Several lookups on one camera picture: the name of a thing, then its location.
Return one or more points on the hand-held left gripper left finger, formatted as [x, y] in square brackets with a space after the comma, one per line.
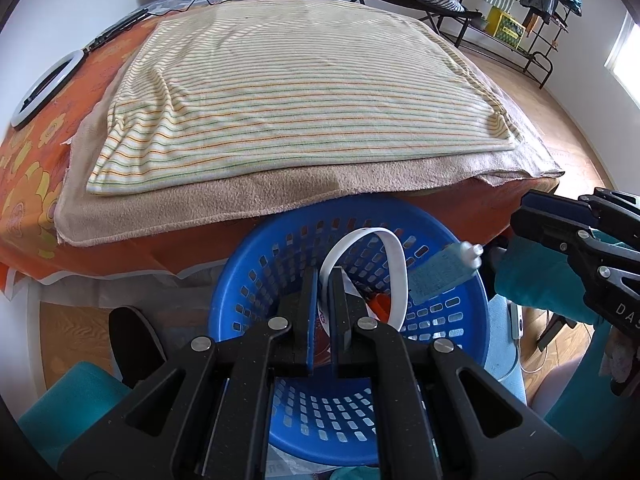
[311, 320]

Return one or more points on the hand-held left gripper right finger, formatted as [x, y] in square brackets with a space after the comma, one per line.
[342, 310]

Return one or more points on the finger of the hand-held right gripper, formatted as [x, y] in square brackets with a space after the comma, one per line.
[555, 207]
[545, 232]

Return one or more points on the orange plastic cap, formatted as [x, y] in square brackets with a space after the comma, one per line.
[380, 306]

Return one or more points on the blue cloth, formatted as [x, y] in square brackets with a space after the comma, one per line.
[435, 275]

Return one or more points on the blue plastic basket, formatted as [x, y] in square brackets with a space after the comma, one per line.
[350, 204]

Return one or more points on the white charger device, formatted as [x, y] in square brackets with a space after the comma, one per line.
[516, 320]

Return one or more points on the black drying rack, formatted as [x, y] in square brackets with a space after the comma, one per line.
[542, 67]

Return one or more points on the beige towel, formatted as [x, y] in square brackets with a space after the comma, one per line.
[200, 210]

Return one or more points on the window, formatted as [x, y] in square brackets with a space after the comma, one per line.
[625, 60]

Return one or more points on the yellow crate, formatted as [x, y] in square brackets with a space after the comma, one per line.
[505, 27]

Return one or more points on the striped cream cloth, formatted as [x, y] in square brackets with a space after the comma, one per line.
[300, 85]

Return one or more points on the person's teal pants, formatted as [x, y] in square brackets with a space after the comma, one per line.
[65, 400]

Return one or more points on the orange floral bed sheet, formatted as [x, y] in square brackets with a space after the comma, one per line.
[35, 170]

